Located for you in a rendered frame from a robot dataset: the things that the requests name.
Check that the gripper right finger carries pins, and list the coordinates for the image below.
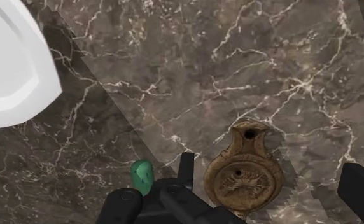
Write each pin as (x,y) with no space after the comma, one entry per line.
(360,192)

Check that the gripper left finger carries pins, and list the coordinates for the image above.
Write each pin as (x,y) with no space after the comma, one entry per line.
(182,204)

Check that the small green rounded object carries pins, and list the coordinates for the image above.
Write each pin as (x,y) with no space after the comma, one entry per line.
(142,176)

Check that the brown clay oil lamp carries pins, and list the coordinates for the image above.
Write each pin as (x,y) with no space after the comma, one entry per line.
(244,180)

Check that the white angular plate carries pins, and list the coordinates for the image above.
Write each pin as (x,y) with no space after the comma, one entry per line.
(11,68)

